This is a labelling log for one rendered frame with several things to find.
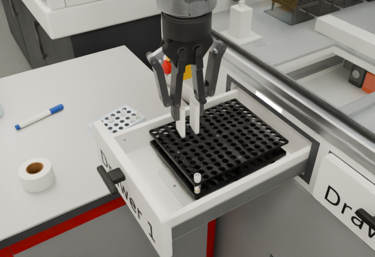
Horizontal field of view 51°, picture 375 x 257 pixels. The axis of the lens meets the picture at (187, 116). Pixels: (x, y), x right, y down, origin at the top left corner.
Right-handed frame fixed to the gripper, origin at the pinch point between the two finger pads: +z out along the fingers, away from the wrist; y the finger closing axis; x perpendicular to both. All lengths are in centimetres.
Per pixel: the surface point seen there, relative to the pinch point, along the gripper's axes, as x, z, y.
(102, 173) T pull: -0.8, 7.4, -16.6
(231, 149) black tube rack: -2.3, 8.8, 8.2
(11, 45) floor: 252, 100, -47
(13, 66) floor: 219, 99, -47
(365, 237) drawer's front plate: -24.7, 15.9, 23.6
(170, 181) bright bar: -1.4, 13.9, -4.2
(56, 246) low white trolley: 7.0, 33.4, -28.9
